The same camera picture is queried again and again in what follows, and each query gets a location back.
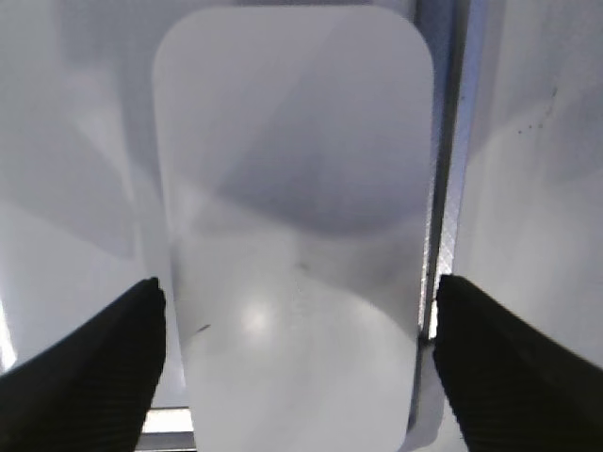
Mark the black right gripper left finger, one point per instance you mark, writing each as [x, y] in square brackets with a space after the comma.
[90, 391]

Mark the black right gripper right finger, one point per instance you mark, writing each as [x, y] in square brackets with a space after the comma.
[510, 387]

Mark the white whiteboard eraser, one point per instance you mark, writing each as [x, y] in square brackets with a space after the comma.
[294, 148]

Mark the whiteboard with aluminium frame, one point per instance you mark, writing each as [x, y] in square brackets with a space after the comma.
[83, 211]

